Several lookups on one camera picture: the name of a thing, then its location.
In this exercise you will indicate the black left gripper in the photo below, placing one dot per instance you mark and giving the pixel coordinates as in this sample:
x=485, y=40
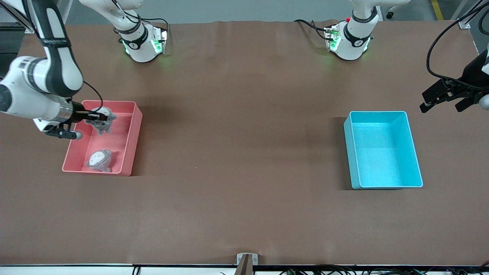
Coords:
x=470, y=77

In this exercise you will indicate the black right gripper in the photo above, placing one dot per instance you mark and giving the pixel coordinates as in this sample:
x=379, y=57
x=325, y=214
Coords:
x=79, y=114

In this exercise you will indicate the grey plush toy with loop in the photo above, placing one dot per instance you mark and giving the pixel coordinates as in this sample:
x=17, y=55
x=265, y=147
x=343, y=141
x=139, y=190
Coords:
x=103, y=126

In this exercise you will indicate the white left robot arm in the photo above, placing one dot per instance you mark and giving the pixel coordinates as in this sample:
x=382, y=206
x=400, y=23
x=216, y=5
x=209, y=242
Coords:
x=349, y=49

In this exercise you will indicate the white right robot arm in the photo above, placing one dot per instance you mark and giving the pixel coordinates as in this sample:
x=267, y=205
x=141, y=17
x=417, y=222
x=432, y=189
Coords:
x=23, y=95

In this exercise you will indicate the pink plastic box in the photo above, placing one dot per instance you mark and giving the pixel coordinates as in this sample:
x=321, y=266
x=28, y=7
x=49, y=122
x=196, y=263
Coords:
x=118, y=145

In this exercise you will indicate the blue plastic box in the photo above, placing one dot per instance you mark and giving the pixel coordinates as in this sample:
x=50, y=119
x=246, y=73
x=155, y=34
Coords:
x=378, y=160

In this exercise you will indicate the metal right base connector plate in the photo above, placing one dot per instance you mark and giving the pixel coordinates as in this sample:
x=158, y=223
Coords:
x=162, y=38

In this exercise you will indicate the metal base connector plate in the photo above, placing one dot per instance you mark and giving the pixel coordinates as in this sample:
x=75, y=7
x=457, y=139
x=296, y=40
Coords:
x=329, y=36
x=162, y=38

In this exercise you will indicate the metal left base connector plate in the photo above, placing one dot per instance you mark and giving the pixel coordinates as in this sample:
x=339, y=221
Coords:
x=329, y=36

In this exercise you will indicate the brown table cover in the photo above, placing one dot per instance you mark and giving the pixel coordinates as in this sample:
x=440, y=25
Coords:
x=244, y=214

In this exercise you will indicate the slanted aluminium frame profile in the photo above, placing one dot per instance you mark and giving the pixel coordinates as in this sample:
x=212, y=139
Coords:
x=21, y=23
x=464, y=24

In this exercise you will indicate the brown wooden post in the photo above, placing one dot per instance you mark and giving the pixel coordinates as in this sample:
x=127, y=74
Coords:
x=244, y=267

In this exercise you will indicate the grey metal bracket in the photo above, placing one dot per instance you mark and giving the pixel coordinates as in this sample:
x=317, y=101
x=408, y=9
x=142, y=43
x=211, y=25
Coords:
x=255, y=259

